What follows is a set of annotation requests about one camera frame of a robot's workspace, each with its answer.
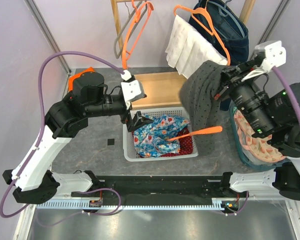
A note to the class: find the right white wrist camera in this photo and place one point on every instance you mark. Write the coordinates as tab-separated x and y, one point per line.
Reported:
272	54

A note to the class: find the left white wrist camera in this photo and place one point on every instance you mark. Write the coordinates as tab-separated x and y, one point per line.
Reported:
132	88

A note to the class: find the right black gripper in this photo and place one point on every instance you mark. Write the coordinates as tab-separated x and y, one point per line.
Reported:
229	75

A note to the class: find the teal plastic basin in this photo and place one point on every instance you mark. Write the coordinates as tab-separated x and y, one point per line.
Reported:
243	157

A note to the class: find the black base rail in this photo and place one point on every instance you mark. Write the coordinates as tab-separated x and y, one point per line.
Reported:
158	189

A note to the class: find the peach floral garment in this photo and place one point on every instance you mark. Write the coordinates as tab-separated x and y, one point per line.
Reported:
257	150

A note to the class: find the slotted grey cable duct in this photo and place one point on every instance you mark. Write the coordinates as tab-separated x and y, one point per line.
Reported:
85	204

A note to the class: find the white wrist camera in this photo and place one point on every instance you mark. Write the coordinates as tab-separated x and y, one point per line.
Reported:
132	88
272	54

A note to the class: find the orange hanger of grey skirt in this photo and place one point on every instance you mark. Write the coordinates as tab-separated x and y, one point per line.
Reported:
204	131

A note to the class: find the white pleated skirt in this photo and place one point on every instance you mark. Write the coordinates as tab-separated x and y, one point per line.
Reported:
187	49

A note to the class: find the orange hanger of white skirt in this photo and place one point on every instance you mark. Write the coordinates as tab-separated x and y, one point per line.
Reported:
211	30

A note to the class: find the dark blue denim skirt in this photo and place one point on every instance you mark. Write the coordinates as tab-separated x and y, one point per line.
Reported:
238	49

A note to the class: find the blue floral skirt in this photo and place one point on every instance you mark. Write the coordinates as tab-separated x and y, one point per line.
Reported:
169	121

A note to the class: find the wooden clothes rack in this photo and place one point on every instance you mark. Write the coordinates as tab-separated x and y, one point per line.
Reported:
163	87

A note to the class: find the small black square marker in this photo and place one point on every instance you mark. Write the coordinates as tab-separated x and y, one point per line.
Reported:
110	141

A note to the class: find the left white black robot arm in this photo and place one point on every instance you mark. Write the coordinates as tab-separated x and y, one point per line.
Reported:
36	183

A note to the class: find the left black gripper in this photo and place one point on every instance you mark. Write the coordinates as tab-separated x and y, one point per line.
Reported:
133	125

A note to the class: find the grey dotted skirt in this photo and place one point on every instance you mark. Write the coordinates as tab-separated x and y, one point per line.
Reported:
197	95

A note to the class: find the white plastic laundry basket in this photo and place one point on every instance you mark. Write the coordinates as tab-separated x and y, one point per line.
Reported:
129	150

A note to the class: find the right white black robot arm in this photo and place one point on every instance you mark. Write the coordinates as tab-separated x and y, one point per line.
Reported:
277	116

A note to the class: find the blue-grey hanger of denim skirt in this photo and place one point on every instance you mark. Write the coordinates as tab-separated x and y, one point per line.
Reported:
228	24

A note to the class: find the orange cloth on floor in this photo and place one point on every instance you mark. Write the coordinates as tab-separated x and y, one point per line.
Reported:
77	75

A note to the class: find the red polka dot skirt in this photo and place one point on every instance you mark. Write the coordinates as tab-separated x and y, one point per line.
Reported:
154	142

